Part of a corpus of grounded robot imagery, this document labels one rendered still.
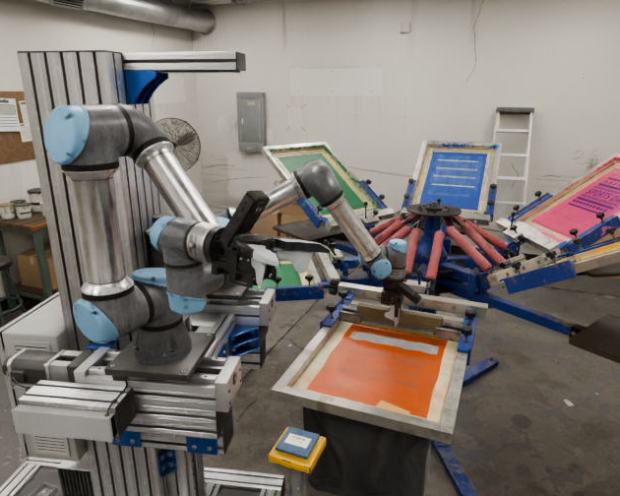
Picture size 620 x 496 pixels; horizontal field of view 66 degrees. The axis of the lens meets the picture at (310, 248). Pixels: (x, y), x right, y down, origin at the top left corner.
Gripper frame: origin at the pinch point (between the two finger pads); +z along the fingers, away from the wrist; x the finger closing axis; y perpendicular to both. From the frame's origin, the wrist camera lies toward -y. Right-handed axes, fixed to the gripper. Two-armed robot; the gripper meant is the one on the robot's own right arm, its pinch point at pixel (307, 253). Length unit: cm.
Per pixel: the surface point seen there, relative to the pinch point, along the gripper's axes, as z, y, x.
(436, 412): 4, 62, -77
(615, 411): 61, 131, -280
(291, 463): -23, 69, -35
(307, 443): -22, 66, -42
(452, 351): -4, 57, -117
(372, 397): -17, 63, -74
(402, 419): -2, 61, -64
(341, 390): -28, 63, -72
